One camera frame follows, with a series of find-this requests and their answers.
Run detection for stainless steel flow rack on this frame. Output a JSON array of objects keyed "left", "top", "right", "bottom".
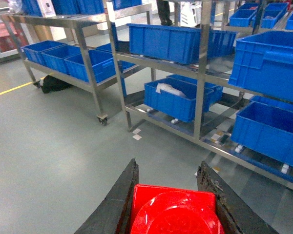
[{"left": 105, "top": 0, "right": 293, "bottom": 190}]

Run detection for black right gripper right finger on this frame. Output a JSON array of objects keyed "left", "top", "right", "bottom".
[{"left": 196, "top": 161, "right": 278, "bottom": 234}]

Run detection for red one-stud toy block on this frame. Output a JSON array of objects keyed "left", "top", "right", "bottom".
[{"left": 130, "top": 184, "right": 225, "bottom": 234}]

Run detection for blue crate with white bag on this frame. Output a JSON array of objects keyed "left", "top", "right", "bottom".
[{"left": 144, "top": 78, "right": 197, "bottom": 122}]

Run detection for large blue target crate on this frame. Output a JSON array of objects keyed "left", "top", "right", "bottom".
[{"left": 229, "top": 31, "right": 293, "bottom": 102}]

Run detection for red white fire cabinet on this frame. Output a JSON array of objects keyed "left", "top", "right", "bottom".
[{"left": 0, "top": 20, "right": 33, "bottom": 59}]

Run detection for blue bin on cart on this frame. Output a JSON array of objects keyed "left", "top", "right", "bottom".
[
  {"left": 42, "top": 45, "right": 80, "bottom": 75},
  {"left": 64, "top": 50, "right": 116, "bottom": 83},
  {"left": 21, "top": 40, "right": 65, "bottom": 66}
]

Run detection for blue crate lower right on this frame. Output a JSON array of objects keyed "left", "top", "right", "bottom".
[{"left": 231, "top": 102, "right": 293, "bottom": 167}]

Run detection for blue crate middle shelf left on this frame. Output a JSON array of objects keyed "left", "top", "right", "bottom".
[{"left": 128, "top": 23, "right": 237, "bottom": 65}]

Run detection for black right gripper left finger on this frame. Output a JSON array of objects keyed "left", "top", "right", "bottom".
[{"left": 75, "top": 158, "right": 139, "bottom": 234}]

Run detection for steel wheeled shelf cart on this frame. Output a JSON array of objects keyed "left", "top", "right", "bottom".
[{"left": 0, "top": 3, "right": 153, "bottom": 126}]

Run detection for black bag under cart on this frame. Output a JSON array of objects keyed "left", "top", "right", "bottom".
[{"left": 41, "top": 75, "right": 72, "bottom": 94}]

